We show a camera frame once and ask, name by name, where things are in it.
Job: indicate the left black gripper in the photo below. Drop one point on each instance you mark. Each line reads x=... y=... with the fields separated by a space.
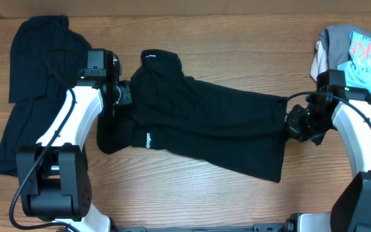
x=127 y=96

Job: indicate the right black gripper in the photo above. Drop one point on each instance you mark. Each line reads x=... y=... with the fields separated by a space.
x=294 y=128

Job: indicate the black t-shirt with logo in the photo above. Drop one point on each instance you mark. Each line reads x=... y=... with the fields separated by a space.
x=233 y=129

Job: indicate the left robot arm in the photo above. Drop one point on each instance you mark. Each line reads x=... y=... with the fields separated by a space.
x=54 y=185

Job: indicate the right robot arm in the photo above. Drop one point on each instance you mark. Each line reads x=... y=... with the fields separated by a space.
x=336 y=106

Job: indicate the beige garment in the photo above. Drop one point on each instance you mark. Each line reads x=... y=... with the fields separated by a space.
x=319 y=63

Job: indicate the black folded garment pile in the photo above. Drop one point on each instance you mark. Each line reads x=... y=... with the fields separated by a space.
x=45 y=59

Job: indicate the grey t-shirt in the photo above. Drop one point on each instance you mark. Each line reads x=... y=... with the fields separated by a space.
x=336 y=42

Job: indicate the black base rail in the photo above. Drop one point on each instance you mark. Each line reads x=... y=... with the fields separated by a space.
x=205 y=229

